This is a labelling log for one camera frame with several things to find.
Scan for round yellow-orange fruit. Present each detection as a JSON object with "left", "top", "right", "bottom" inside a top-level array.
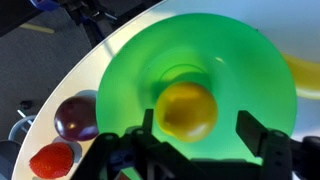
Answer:
[{"left": 155, "top": 81, "right": 219, "bottom": 144}]

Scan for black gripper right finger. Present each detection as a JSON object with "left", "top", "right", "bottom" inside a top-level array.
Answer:
[{"left": 235, "top": 110, "right": 268, "bottom": 158}]

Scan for metal chair base ring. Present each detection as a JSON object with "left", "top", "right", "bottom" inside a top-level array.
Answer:
[{"left": 8, "top": 114, "right": 37, "bottom": 143}]

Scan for red strawberry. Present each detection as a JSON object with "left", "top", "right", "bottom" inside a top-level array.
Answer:
[{"left": 29, "top": 142, "right": 75, "bottom": 180}]

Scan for yellow banana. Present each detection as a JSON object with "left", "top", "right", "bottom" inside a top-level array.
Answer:
[{"left": 281, "top": 53, "right": 320, "bottom": 101}]

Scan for dark purple plum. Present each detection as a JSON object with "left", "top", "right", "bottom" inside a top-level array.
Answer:
[{"left": 54, "top": 95, "right": 100, "bottom": 142}]

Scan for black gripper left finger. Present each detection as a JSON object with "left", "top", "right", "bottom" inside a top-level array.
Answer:
[{"left": 142, "top": 108, "right": 155, "bottom": 133}]

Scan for green plastic bowl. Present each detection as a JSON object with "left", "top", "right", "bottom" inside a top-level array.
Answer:
[{"left": 95, "top": 13, "right": 298, "bottom": 169}]

